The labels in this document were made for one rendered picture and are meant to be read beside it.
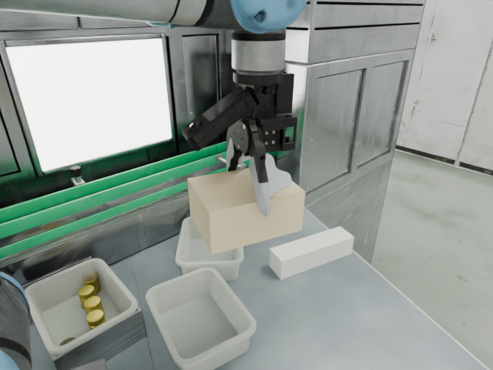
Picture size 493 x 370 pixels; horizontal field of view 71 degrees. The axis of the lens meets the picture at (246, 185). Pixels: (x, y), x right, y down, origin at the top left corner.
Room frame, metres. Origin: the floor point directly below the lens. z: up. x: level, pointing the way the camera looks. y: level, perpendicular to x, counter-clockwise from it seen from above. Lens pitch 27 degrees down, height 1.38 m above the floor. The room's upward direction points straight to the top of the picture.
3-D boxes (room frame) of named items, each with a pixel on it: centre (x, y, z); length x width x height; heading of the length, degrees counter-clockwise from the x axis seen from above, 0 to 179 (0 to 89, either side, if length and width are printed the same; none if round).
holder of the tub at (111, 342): (0.56, 0.37, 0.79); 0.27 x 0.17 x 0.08; 43
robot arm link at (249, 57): (0.52, -0.02, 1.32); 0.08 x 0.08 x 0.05
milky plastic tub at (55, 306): (0.54, 0.35, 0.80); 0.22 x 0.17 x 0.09; 43
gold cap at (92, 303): (0.55, 0.34, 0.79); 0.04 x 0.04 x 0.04
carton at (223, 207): (0.50, 0.00, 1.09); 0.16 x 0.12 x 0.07; 114
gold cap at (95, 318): (0.51, 0.32, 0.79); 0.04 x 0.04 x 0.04
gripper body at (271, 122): (0.52, -0.02, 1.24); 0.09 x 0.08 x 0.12; 114
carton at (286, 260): (0.77, -0.18, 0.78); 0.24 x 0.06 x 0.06; 117
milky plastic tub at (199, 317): (0.53, 0.10, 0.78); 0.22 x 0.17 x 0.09; 31
